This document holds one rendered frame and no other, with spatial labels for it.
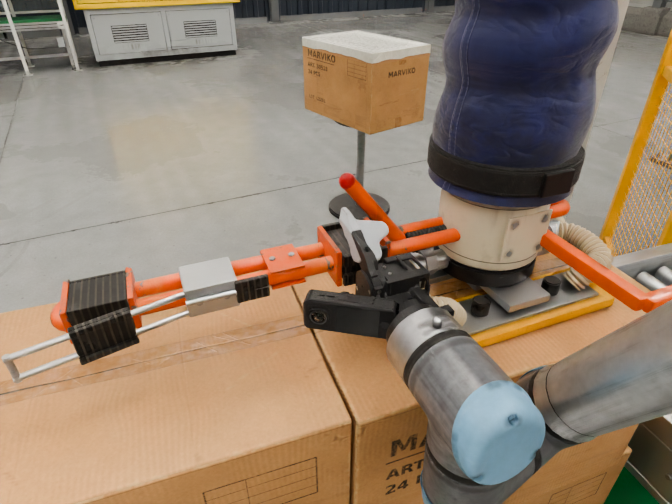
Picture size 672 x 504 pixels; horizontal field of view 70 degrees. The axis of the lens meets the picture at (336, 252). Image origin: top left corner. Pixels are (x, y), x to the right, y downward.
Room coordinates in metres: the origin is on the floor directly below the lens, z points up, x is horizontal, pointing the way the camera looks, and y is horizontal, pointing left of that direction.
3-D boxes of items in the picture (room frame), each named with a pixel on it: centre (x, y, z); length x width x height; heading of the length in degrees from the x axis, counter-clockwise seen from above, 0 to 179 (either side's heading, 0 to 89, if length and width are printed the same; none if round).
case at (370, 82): (2.79, -0.15, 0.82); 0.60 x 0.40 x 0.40; 37
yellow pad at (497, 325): (0.62, -0.29, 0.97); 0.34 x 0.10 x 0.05; 112
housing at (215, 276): (0.53, 0.17, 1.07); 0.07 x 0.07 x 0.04; 22
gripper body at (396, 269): (0.48, -0.08, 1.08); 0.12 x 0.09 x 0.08; 22
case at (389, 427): (0.69, -0.24, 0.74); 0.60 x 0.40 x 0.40; 110
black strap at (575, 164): (0.70, -0.26, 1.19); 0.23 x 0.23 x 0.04
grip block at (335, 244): (0.61, -0.03, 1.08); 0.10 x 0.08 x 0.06; 22
